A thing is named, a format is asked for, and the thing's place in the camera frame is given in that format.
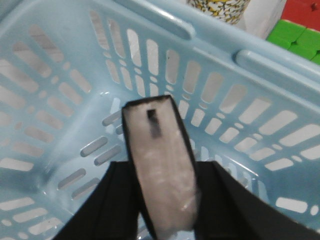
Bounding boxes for light blue plastic basket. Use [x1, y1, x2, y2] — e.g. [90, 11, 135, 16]
[0, 0, 320, 240]

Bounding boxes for yellow popcorn paper cup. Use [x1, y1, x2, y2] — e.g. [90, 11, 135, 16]
[186, 0, 250, 25]

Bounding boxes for green and red cube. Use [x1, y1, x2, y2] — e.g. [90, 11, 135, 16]
[266, 0, 320, 65]

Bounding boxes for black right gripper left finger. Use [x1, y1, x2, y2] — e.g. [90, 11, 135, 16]
[54, 161, 142, 240]

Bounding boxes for white tissue box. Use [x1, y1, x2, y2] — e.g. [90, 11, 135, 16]
[235, 0, 287, 39]

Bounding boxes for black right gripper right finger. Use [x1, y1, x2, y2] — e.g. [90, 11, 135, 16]
[194, 161, 320, 240]

